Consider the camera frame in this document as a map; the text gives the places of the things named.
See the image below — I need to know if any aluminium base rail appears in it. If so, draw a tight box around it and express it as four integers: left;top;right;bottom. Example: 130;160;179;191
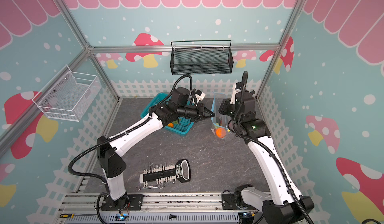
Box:
56;191;307;224

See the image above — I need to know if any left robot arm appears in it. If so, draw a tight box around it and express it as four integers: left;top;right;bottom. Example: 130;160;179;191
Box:
68;101;215;211

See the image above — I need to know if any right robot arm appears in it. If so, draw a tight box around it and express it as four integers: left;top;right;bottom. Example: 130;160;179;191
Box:
219;92;314;224

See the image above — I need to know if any orange toy tomato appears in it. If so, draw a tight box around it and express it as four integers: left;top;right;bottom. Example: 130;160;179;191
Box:
215;128;227;139

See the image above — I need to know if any black wire wall basket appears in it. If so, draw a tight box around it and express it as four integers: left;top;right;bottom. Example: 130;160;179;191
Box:
170;40;234;75

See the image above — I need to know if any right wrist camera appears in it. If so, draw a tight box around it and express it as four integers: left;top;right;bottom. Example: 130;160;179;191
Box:
230;82;242;104

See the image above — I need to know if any clear zip top bag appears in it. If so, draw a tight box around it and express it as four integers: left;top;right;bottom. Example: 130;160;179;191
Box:
211;92;231;139

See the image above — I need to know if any white wire wall basket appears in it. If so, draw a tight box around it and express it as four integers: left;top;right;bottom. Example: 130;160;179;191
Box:
32;66;102;122

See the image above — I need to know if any black screwdriver bit set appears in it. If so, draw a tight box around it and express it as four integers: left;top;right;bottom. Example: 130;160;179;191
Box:
139;159;191;187

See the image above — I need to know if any yellow handled screwdriver left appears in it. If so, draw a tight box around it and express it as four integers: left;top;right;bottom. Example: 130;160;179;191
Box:
59;214;96;219

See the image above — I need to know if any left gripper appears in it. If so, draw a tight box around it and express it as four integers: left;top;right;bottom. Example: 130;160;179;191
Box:
177;102;216;122

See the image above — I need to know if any teal plastic basket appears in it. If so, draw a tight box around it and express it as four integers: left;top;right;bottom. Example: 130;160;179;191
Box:
141;92;194;137

